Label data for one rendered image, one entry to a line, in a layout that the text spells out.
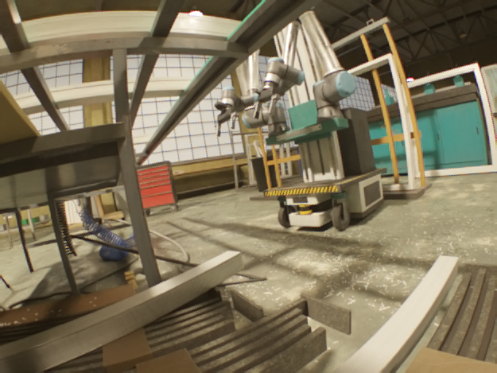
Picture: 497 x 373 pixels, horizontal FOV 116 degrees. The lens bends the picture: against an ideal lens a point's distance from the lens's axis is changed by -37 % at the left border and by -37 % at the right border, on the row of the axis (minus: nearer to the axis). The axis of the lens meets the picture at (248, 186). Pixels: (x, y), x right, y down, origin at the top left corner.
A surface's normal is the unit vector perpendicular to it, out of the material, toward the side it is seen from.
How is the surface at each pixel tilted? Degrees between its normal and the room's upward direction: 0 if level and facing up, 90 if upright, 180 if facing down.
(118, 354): 0
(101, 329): 90
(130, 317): 90
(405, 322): 0
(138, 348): 0
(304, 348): 90
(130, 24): 90
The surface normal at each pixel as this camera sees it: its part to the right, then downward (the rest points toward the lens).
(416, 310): -0.18, -0.98
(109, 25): 0.52, -0.05
